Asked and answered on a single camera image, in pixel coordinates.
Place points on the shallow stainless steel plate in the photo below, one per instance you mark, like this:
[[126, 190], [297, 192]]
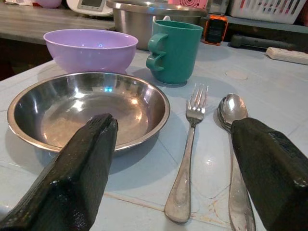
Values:
[[89, 110]]

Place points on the teal plastic mug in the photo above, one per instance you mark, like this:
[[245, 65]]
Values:
[[175, 53]]

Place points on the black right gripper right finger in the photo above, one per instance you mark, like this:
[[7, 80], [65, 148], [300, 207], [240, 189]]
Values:
[[276, 173]]

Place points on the pink bowl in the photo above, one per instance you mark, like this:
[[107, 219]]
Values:
[[48, 3]]

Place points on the large stainless steel pot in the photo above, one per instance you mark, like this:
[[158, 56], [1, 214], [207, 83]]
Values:
[[139, 21]]

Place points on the white digital scale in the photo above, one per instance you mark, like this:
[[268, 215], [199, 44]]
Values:
[[90, 6]]

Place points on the purple plastic bowl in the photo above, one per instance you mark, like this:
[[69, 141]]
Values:
[[90, 51]]

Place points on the stainless steel fork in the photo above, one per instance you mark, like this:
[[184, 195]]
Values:
[[186, 156]]

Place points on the stainless steel spoon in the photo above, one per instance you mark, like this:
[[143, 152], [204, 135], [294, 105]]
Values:
[[232, 113]]

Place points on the white plastic basket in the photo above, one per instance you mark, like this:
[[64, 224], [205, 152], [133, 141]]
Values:
[[267, 9]]

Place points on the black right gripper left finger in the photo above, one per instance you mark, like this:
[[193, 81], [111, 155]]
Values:
[[72, 183]]

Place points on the pink round object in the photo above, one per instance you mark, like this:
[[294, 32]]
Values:
[[190, 4]]

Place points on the white power strip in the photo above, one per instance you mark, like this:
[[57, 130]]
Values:
[[287, 55]]

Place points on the orange and black device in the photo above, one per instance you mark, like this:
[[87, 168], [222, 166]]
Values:
[[215, 30]]

